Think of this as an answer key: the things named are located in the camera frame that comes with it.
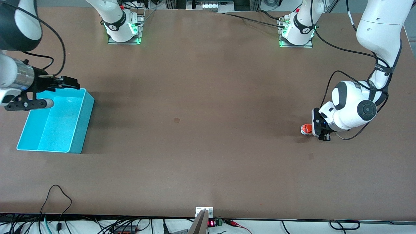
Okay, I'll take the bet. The blue plastic box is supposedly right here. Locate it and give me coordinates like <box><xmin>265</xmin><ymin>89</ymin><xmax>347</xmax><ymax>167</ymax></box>
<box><xmin>17</xmin><ymin>88</ymin><xmax>95</xmax><ymax>154</ymax></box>

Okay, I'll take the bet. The red clip lead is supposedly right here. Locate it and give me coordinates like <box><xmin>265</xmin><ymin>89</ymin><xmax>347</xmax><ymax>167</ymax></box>
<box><xmin>224</xmin><ymin>219</ymin><xmax>252</xmax><ymax>234</ymax></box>

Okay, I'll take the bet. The orange and black device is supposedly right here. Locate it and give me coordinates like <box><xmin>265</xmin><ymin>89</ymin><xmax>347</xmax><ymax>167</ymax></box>
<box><xmin>114</xmin><ymin>225</ymin><xmax>138</xmax><ymax>234</ymax></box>

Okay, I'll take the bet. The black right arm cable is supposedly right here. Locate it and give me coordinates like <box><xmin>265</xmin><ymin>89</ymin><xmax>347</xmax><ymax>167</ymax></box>
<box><xmin>0</xmin><ymin>2</ymin><xmax>66</xmax><ymax>77</ymax></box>

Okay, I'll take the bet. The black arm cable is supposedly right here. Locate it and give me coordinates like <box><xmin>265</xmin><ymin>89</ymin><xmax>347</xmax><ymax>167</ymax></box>
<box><xmin>310</xmin><ymin>0</ymin><xmax>390</xmax><ymax>141</ymax></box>
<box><xmin>0</xmin><ymin>2</ymin><xmax>66</xmax><ymax>77</ymax></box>

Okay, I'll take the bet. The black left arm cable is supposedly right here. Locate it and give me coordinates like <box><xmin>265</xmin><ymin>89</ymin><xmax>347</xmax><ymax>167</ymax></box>
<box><xmin>310</xmin><ymin>0</ymin><xmax>390</xmax><ymax>141</ymax></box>

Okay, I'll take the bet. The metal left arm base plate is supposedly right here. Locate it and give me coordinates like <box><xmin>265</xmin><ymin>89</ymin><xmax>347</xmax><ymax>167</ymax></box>
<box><xmin>278</xmin><ymin>16</ymin><xmax>313</xmax><ymax>48</ymax></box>

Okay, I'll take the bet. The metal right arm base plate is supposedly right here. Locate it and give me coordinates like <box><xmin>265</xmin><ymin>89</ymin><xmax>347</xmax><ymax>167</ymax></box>
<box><xmin>108</xmin><ymin>9</ymin><xmax>145</xmax><ymax>45</ymax></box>

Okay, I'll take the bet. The black coiled floor cable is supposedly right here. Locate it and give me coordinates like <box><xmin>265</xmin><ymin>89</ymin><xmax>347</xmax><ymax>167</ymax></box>
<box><xmin>329</xmin><ymin>220</ymin><xmax>361</xmax><ymax>231</ymax></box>

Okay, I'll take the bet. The black looped cable with switch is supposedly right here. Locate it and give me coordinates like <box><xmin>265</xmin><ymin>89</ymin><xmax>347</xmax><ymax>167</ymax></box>
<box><xmin>39</xmin><ymin>184</ymin><xmax>73</xmax><ymax>234</ymax></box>

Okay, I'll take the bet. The black cable across table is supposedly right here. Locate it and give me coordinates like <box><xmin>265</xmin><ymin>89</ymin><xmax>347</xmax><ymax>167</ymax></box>
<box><xmin>213</xmin><ymin>10</ymin><xmax>287</xmax><ymax>28</ymax></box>

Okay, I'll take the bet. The white table edge bracket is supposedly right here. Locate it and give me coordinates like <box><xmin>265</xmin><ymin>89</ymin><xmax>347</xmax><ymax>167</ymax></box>
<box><xmin>195</xmin><ymin>207</ymin><xmax>214</xmax><ymax>218</ymax></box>

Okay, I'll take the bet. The aluminium frame structure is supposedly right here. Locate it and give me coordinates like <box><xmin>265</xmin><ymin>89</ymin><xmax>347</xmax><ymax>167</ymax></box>
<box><xmin>164</xmin><ymin>0</ymin><xmax>262</xmax><ymax>12</ymax></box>

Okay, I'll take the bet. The grey metal camera bar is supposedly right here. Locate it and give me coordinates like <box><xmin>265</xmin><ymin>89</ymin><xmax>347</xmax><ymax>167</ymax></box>
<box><xmin>187</xmin><ymin>209</ymin><xmax>209</xmax><ymax>234</ymax></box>

